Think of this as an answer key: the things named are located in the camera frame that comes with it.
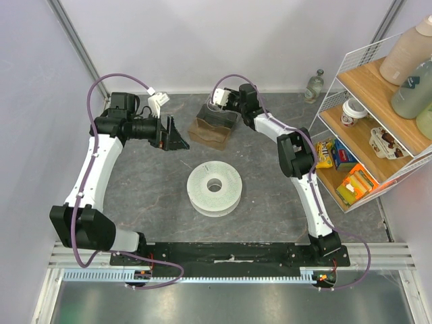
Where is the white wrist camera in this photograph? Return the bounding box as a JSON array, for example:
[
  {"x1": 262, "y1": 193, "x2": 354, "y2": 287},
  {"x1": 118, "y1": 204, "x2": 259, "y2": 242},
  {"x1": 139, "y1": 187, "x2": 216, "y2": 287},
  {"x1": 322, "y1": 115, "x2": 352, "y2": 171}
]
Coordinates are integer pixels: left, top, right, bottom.
[
  {"x1": 148, "y1": 92, "x2": 169, "y2": 118},
  {"x1": 210, "y1": 88, "x2": 231, "y2": 109}
]

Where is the clear glass bottle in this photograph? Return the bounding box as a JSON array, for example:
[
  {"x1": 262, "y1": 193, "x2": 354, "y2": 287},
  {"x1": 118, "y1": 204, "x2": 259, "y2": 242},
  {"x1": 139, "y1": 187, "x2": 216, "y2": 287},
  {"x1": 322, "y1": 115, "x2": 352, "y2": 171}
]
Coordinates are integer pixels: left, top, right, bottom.
[{"x1": 304, "y1": 69, "x2": 324, "y2": 104}]

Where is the white wire shelf rack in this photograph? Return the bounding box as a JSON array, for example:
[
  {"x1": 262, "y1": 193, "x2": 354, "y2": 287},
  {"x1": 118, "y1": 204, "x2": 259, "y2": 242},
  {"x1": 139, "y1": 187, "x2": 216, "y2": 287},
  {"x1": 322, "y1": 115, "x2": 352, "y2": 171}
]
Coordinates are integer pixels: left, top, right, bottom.
[{"x1": 312, "y1": 35, "x2": 431, "y2": 213}]

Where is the green translucent bottle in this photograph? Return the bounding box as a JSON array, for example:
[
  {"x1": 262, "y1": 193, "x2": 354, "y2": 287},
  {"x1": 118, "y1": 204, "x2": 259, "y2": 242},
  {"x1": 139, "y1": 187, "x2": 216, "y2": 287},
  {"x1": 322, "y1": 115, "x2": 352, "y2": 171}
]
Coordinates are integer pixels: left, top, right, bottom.
[{"x1": 391, "y1": 57, "x2": 431, "y2": 119}]

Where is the orange sponge pack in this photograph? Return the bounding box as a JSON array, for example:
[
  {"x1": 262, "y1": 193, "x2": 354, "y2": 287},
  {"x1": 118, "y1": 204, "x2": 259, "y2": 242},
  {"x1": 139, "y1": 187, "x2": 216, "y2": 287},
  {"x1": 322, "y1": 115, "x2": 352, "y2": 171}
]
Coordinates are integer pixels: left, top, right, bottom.
[{"x1": 336, "y1": 163, "x2": 379, "y2": 207}]

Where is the blue slotted cable duct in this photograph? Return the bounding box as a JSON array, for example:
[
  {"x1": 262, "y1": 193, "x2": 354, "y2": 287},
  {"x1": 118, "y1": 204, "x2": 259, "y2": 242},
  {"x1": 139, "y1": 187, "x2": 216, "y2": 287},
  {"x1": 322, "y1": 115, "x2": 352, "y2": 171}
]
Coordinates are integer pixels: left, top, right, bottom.
[{"x1": 62, "y1": 268, "x2": 338, "y2": 284}]

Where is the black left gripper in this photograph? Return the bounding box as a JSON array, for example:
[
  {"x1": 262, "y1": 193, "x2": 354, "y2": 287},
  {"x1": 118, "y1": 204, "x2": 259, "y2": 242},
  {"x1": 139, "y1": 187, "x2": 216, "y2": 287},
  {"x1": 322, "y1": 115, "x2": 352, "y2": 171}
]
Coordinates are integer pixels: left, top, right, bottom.
[{"x1": 128, "y1": 111, "x2": 189, "y2": 151}]

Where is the blue green snack packet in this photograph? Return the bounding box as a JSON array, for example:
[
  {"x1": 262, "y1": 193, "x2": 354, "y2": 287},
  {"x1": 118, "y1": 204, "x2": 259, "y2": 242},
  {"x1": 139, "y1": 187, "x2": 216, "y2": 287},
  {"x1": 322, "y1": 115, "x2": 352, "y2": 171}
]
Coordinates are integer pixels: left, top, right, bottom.
[{"x1": 331, "y1": 138, "x2": 358, "y2": 171}]

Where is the white perforated cable spool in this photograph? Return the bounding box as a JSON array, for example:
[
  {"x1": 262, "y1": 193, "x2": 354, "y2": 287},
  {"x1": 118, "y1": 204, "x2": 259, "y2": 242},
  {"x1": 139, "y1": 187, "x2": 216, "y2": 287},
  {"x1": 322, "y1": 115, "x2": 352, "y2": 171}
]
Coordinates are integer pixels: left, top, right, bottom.
[{"x1": 186, "y1": 161, "x2": 242, "y2": 217}]

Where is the brown acrylic holder box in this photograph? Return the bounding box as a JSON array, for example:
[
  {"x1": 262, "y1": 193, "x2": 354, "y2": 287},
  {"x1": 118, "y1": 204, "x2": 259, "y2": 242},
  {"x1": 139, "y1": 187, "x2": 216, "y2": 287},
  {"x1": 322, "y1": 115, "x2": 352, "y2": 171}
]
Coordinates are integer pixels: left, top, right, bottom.
[{"x1": 188, "y1": 104, "x2": 238, "y2": 151}]

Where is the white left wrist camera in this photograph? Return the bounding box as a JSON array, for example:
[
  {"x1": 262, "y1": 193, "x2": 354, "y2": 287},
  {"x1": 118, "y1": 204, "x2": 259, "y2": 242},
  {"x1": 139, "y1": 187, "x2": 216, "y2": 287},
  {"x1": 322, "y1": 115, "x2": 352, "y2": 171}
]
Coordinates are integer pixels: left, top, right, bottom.
[{"x1": 148, "y1": 92, "x2": 169, "y2": 118}]

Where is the white yogurt cup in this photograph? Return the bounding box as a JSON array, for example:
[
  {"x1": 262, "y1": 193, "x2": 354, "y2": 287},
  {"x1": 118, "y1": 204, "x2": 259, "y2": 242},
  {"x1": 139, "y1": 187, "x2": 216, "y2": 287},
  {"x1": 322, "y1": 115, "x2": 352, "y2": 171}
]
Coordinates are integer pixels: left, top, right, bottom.
[{"x1": 369, "y1": 127, "x2": 409, "y2": 160}]

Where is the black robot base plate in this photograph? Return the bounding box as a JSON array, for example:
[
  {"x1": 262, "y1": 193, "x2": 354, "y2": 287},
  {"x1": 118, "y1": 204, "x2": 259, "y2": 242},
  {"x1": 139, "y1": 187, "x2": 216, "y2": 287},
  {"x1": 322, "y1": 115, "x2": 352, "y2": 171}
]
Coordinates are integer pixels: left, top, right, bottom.
[{"x1": 109, "y1": 241, "x2": 352, "y2": 271}]

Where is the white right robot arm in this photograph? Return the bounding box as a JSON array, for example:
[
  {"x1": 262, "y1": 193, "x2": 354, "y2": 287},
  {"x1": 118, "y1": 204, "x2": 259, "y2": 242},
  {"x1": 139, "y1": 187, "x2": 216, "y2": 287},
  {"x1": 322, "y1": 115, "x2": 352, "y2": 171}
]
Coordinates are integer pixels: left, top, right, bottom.
[{"x1": 213, "y1": 84, "x2": 342, "y2": 266}]

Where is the yellow M&M candy bag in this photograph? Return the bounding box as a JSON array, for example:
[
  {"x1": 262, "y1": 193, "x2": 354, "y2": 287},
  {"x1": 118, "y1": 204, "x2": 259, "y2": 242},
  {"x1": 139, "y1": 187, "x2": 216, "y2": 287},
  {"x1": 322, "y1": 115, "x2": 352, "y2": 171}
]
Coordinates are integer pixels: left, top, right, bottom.
[{"x1": 315, "y1": 141, "x2": 333, "y2": 169}]

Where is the beige plastic bottle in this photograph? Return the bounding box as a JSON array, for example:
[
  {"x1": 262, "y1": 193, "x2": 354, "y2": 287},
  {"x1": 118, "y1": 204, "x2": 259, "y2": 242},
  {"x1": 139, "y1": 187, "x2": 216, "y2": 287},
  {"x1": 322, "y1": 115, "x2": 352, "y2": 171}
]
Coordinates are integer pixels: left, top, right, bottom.
[{"x1": 379, "y1": 15, "x2": 431, "y2": 86}]

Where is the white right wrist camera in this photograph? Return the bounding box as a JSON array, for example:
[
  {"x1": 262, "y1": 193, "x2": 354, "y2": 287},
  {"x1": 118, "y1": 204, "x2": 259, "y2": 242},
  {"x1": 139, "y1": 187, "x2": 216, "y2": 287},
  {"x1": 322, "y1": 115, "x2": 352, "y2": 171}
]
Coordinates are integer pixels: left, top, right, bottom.
[{"x1": 210, "y1": 88, "x2": 231, "y2": 109}]

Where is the light green bottle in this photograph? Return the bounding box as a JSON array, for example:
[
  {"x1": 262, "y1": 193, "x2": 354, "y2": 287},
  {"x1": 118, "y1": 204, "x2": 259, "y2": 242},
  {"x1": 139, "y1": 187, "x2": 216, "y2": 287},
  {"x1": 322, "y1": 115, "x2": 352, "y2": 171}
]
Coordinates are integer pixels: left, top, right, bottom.
[{"x1": 416, "y1": 103, "x2": 432, "y2": 140}]

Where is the white paper coffee cup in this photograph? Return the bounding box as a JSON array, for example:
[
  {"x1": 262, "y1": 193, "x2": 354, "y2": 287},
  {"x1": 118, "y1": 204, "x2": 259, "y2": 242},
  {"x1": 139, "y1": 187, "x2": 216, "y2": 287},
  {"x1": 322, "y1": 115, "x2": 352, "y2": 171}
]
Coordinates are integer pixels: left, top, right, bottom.
[{"x1": 341, "y1": 98, "x2": 368, "y2": 127}]

